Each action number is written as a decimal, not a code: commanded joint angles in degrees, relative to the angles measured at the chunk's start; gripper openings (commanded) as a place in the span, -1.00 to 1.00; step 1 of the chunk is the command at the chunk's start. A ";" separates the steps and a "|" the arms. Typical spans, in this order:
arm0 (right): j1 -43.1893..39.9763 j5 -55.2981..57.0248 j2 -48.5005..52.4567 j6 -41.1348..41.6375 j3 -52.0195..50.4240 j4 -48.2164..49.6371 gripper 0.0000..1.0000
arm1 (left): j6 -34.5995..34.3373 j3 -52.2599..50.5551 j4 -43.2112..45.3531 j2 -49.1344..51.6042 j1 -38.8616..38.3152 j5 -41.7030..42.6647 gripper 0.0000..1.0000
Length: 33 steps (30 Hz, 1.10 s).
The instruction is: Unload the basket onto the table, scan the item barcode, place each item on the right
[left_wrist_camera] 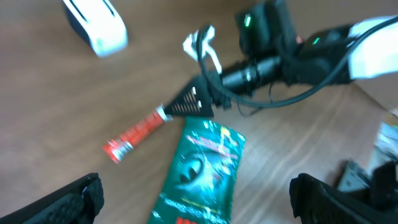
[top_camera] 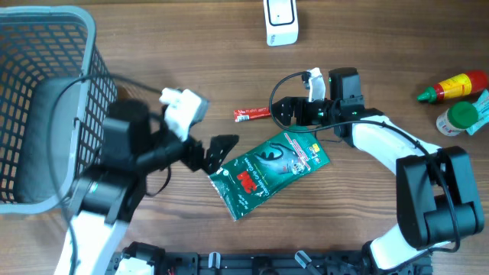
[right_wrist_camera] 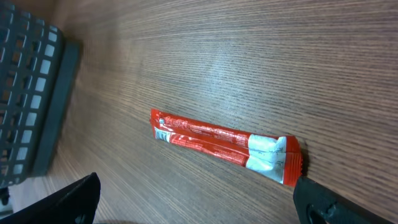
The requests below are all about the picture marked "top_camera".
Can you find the green lid jar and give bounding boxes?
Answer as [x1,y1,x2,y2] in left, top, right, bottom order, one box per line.
[436,102,478,137]

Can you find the red coffee stick sachet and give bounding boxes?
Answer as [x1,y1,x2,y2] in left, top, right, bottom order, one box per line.
[234,107,270,122]

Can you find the white barcode scanner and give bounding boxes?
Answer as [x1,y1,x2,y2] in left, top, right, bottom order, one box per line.
[263,0,299,47]

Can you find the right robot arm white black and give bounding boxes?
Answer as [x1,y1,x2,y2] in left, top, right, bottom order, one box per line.
[269,67,484,274]

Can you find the grey plastic mesh basket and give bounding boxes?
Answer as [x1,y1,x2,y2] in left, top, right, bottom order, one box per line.
[1,6,118,215]

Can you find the red sauce bottle green cap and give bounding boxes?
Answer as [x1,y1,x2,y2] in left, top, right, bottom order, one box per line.
[416,70,488,103]

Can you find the light teal tissue pack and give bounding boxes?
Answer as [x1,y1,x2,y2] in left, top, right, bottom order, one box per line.
[466,89,489,135]

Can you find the green 3M gloves packet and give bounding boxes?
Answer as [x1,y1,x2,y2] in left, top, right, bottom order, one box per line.
[209,126,330,221]

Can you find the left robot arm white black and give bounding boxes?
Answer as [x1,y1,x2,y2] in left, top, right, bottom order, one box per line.
[55,99,239,274]

